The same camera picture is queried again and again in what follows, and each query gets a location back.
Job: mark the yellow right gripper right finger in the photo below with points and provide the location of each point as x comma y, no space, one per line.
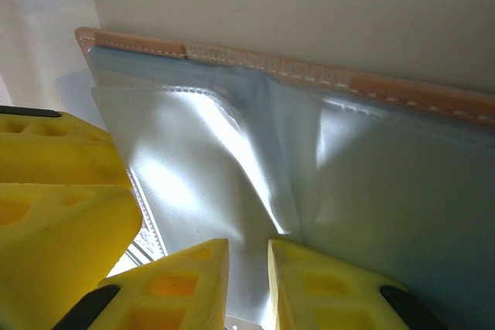
321,295

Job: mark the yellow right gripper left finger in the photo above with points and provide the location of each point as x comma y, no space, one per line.
174,291

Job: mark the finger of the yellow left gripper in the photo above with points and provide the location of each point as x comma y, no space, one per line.
58,237
46,152

